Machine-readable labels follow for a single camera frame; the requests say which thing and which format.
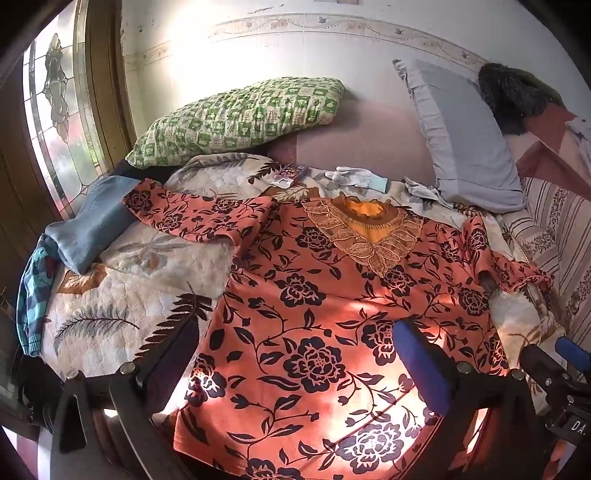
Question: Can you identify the leaf-print quilt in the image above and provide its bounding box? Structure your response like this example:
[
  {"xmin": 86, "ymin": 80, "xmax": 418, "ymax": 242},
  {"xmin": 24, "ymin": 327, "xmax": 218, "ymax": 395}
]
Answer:
[{"xmin": 39, "ymin": 152, "xmax": 570, "ymax": 480}]

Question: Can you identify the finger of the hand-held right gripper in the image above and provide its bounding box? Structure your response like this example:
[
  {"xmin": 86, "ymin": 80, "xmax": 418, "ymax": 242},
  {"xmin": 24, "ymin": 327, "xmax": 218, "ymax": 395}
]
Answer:
[
  {"xmin": 518, "ymin": 344, "xmax": 572, "ymax": 394},
  {"xmin": 555, "ymin": 336, "xmax": 591, "ymax": 368}
]

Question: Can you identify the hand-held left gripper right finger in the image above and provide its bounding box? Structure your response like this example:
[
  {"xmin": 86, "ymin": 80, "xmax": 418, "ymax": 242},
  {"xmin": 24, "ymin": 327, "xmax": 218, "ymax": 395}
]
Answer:
[{"xmin": 393, "ymin": 318, "xmax": 556, "ymax": 480}]

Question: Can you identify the dark furry cloth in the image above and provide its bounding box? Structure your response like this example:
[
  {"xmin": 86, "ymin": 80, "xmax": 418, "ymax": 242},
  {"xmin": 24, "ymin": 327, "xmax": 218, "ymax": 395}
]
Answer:
[{"xmin": 478, "ymin": 62, "xmax": 565, "ymax": 136}]

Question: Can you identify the stained glass window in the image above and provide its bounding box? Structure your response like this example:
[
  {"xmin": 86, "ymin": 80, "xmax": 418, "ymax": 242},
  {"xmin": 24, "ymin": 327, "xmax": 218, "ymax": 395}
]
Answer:
[{"xmin": 23, "ymin": 0, "xmax": 109, "ymax": 219}]

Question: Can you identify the teal plaid cloth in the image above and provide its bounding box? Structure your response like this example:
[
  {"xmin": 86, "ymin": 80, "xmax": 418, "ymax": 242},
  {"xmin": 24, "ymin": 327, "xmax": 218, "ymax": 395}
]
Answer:
[{"xmin": 16, "ymin": 233, "xmax": 62, "ymax": 357}]

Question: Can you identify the blue folded cloth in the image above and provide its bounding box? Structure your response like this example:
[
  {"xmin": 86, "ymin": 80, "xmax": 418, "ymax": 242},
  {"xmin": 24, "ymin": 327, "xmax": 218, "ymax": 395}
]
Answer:
[{"xmin": 45, "ymin": 175, "xmax": 141, "ymax": 274}]

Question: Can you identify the white crumpled cloth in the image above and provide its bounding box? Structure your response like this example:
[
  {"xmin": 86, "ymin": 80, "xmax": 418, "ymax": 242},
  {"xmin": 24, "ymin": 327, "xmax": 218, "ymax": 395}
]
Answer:
[{"xmin": 566, "ymin": 115, "xmax": 591, "ymax": 165}]

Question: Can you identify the striped floral blanket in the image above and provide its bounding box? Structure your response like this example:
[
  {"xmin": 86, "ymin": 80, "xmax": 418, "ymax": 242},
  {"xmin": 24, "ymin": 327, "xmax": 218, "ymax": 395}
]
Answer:
[{"xmin": 501, "ymin": 175, "xmax": 591, "ymax": 334}]

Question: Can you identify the pink and brown blanket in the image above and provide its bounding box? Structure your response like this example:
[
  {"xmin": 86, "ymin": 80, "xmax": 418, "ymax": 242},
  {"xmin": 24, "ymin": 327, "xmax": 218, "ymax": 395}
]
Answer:
[{"xmin": 503, "ymin": 102, "xmax": 591, "ymax": 191}]

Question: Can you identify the orange floral shirt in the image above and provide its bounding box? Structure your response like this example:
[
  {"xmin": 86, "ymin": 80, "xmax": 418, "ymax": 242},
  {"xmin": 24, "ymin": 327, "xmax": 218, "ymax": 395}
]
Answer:
[{"xmin": 122, "ymin": 178, "xmax": 555, "ymax": 480}]

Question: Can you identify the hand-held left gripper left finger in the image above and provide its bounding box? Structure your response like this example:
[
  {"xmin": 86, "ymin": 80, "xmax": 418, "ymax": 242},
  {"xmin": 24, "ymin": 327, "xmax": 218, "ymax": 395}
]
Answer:
[{"xmin": 50, "ymin": 314, "xmax": 204, "ymax": 480}]

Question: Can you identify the grey ruffled pillow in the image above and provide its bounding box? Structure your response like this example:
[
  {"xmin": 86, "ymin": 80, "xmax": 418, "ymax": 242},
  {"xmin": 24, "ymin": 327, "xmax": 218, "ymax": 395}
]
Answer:
[{"xmin": 392, "ymin": 58, "xmax": 528, "ymax": 214}]

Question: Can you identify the small printed packet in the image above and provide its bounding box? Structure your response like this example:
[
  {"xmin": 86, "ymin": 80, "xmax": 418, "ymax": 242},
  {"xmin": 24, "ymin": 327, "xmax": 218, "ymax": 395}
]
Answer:
[{"xmin": 270, "ymin": 165, "xmax": 309, "ymax": 188}]

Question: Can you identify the green checked pillow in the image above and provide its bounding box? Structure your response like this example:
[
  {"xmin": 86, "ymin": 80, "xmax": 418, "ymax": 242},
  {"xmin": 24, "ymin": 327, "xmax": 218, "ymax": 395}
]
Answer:
[{"xmin": 126, "ymin": 78, "xmax": 346, "ymax": 169}]

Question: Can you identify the pink bedsheet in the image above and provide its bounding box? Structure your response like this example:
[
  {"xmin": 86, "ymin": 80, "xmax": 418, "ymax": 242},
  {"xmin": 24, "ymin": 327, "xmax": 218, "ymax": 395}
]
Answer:
[{"xmin": 268, "ymin": 97, "xmax": 444, "ymax": 185}]

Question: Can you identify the wooden window frame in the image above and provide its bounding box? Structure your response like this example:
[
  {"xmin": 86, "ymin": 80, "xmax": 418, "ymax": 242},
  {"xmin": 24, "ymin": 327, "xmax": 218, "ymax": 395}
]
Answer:
[{"xmin": 74, "ymin": 0, "xmax": 139, "ymax": 172}]

